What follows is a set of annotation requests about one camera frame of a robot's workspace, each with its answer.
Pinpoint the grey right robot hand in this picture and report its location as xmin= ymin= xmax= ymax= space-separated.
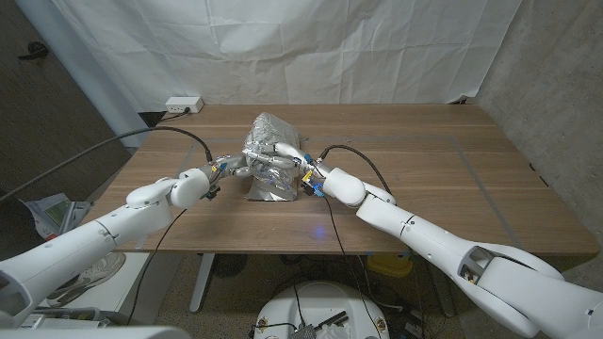
xmin=244 ymin=141 xmax=332 ymax=184

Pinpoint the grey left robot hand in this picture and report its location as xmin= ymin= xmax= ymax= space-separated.
xmin=206 ymin=153 xmax=255 ymax=186

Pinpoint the crinkled aluminum foil sheet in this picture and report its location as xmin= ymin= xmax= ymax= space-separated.
xmin=242 ymin=111 xmax=302 ymax=202

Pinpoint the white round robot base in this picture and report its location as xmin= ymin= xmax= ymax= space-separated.
xmin=253 ymin=281 xmax=391 ymax=339

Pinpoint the white power strip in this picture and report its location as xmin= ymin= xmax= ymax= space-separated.
xmin=165 ymin=96 xmax=205 ymax=115

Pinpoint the white creased backdrop sheet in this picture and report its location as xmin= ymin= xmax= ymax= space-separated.
xmin=13 ymin=0 xmax=523 ymax=148

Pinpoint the white table leg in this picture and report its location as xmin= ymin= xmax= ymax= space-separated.
xmin=189 ymin=252 xmax=217 ymax=314

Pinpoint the yellow plastic container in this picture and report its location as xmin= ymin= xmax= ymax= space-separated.
xmin=366 ymin=253 xmax=415 ymax=278

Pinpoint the pile of boxes and papers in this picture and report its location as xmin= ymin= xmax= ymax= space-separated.
xmin=18 ymin=192 xmax=91 ymax=241

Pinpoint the white sneaker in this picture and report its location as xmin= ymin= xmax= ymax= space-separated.
xmin=46 ymin=251 xmax=127 ymax=308

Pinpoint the grey table leg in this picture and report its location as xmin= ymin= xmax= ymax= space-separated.
xmin=426 ymin=267 xmax=457 ymax=317

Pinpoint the person in dark clothing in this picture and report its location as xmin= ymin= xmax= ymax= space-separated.
xmin=0 ymin=197 xmax=46 ymax=260

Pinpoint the black power strip cord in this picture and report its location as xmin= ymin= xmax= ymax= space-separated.
xmin=158 ymin=107 xmax=192 ymax=124

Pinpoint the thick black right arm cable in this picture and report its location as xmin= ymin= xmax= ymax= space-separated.
xmin=318 ymin=144 xmax=393 ymax=195

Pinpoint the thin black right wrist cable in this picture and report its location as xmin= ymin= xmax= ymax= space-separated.
xmin=323 ymin=195 xmax=378 ymax=339

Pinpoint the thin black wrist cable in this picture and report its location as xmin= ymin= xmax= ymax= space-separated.
xmin=323 ymin=195 xmax=378 ymax=339
xmin=125 ymin=209 xmax=188 ymax=326

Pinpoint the thin black left wrist cable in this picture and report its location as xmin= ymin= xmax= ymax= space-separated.
xmin=125 ymin=209 xmax=188 ymax=326

